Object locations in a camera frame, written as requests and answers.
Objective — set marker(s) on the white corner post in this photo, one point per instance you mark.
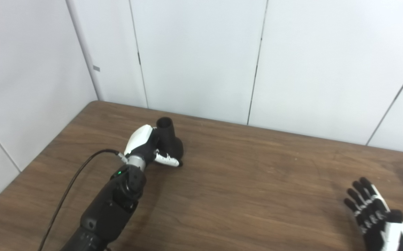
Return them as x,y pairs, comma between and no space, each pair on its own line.
84,52

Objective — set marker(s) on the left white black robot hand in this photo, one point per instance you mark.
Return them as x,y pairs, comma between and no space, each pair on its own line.
140,139

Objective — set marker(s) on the black funnel-shaped nozzle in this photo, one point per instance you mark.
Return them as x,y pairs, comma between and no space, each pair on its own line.
171,139

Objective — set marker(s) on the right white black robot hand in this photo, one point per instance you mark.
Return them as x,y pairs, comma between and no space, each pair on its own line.
379,216

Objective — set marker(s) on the small gray wall sticker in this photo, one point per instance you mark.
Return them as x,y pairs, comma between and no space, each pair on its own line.
96,68

